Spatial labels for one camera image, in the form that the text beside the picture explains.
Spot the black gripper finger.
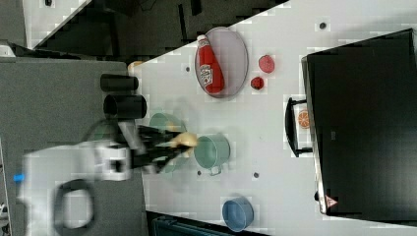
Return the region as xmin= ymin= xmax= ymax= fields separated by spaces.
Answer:
xmin=131 ymin=147 xmax=190 ymax=172
xmin=138 ymin=126 xmax=180 ymax=142

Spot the green mug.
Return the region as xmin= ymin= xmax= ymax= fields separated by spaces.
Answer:
xmin=194 ymin=134 xmax=230 ymax=176

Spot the dark red toy strawberry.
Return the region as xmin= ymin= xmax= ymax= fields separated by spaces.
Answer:
xmin=251 ymin=77 xmax=265 ymax=90

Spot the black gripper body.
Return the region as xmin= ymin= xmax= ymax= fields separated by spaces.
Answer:
xmin=94 ymin=121 xmax=145 ymax=181

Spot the red ketchup bottle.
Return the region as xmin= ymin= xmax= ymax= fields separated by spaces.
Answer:
xmin=197 ymin=34 xmax=224 ymax=94

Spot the blue cup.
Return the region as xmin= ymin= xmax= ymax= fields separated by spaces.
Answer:
xmin=222 ymin=197 xmax=254 ymax=232

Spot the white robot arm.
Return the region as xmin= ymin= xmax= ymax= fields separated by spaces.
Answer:
xmin=18 ymin=121 xmax=198 ymax=236

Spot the light red toy strawberry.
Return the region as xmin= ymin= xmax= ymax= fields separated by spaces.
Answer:
xmin=259 ymin=55 xmax=275 ymax=74

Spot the peeled yellow toy banana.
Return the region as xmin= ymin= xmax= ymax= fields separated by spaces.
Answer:
xmin=168 ymin=132 xmax=198 ymax=158

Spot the black cylinder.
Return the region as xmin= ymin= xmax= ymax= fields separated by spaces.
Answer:
xmin=100 ymin=74 xmax=139 ymax=91

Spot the black toaster oven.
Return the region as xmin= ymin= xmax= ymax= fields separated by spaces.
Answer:
xmin=285 ymin=29 xmax=417 ymax=225

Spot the orange slice toy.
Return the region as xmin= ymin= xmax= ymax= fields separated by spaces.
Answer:
xmin=297 ymin=110 xmax=310 ymax=129

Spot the grey round plate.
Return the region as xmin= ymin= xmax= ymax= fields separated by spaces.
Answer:
xmin=195 ymin=27 xmax=249 ymax=98

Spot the black round pot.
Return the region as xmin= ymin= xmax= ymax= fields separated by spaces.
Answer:
xmin=103 ymin=94 xmax=148 ymax=119

